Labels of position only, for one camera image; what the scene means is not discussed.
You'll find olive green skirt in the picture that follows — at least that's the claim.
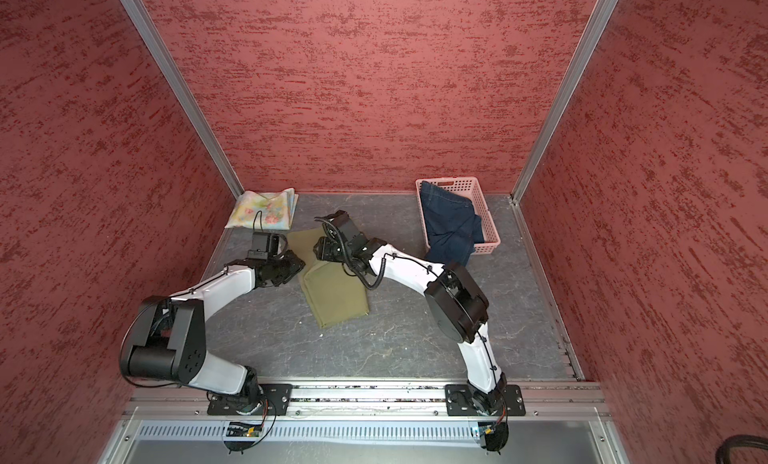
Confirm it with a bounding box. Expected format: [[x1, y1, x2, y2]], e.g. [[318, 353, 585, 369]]
[[287, 228, 370, 329]]

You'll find floral pastel skirt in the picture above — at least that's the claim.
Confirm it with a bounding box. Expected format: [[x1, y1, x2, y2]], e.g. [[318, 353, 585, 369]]
[[226, 188, 299, 231]]

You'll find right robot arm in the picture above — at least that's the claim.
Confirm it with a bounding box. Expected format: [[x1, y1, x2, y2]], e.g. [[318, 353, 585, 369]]
[[313, 210, 507, 417]]

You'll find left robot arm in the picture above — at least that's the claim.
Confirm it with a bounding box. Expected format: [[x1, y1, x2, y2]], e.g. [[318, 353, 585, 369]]
[[119, 251, 305, 416]]

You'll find blue denim skirt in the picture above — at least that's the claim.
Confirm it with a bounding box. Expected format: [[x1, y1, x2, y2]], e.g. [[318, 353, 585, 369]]
[[419, 182, 485, 266]]

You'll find pink plastic basket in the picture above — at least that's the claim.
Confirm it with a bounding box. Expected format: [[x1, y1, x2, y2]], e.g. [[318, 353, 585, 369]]
[[415, 177, 501, 255]]

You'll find left circuit board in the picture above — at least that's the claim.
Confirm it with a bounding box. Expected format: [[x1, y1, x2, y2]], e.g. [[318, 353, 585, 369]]
[[226, 422, 264, 439]]

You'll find circuit board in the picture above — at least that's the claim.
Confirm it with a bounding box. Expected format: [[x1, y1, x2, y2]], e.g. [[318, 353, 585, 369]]
[[477, 423, 509, 441], [226, 422, 264, 439]]

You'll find right circuit board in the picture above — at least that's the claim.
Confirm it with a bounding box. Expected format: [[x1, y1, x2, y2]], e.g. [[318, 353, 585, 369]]
[[477, 423, 509, 441]]

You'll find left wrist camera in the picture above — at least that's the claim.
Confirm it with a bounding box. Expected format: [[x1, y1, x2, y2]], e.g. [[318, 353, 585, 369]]
[[247, 231, 288, 261]]

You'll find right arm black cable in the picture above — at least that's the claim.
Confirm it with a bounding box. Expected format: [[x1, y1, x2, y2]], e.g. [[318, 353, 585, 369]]
[[314, 216, 445, 292]]

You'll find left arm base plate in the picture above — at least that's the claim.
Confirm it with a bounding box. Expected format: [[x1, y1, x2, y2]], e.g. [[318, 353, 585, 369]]
[[206, 384, 293, 418]]

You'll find left corner aluminium post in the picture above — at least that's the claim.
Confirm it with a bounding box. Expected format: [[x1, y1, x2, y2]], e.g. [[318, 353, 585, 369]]
[[119, 0, 244, 199]]

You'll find corner aluminium post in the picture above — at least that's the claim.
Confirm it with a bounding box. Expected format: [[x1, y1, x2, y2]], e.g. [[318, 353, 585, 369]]
[[119, 0, 244, 199], [511, 0, 619, 207]]

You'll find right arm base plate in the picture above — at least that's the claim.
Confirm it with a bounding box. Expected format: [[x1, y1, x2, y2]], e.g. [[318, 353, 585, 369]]
[[444, 384, 526, 418]]

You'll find aluminium front rail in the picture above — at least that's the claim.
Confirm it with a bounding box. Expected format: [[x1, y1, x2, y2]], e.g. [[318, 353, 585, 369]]
[[122, 378, 610, 421]]

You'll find right corner aluminium post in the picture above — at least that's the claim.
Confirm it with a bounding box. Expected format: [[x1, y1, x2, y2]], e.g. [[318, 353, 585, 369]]
[[511, 0, 619, 207]]

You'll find black cable bottom corner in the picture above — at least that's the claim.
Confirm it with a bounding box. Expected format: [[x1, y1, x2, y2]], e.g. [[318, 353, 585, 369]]
[[715, 433, 768, 464]]

